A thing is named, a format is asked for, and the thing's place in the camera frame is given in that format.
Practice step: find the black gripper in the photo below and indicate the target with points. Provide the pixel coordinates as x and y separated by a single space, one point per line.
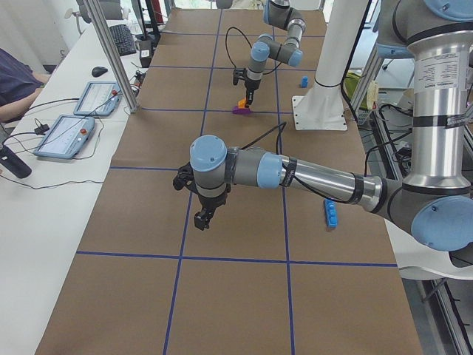
251 85
211 202

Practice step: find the orange trapezoid block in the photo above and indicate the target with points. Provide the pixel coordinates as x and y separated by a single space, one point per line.
242 104

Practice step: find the purple trapezoid block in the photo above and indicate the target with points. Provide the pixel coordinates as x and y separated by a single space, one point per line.
241 110

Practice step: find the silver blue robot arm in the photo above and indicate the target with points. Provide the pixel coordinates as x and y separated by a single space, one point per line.
281 15
433 201

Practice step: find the small blue block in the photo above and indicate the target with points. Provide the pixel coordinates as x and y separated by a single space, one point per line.
304 82

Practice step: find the blue double block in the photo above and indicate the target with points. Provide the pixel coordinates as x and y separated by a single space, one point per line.
331 214

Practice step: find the black keyboard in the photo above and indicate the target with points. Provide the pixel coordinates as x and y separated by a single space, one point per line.
123 39

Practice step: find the far teach pendant tablet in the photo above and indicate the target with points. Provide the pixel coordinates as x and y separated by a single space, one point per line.
99 98

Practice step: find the teach pendant tablet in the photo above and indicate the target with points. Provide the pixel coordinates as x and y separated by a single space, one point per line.
99 98
66 137

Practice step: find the black computer mouse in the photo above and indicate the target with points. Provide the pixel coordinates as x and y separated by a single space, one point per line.
98 71

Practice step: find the near teach pendant tablet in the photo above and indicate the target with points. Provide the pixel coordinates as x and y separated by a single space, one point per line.
66 137

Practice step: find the seated person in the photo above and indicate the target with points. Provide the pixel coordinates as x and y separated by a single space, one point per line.
20 86

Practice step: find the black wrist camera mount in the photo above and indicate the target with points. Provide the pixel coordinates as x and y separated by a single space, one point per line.
239 74

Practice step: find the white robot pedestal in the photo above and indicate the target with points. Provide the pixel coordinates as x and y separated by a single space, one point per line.
321 108

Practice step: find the aluminium frame post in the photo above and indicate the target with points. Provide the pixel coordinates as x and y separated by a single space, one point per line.
105 38

